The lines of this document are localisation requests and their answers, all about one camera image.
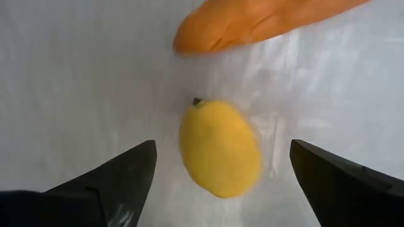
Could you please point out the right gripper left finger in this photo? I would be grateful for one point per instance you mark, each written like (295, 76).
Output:
(120, 183)

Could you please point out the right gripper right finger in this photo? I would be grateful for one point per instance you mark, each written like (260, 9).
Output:
(347, 195)

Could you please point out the yellow lemon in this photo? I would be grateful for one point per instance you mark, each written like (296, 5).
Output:
(221, 148)

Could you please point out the orange carrot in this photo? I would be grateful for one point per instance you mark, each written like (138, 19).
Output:
(252, 22)

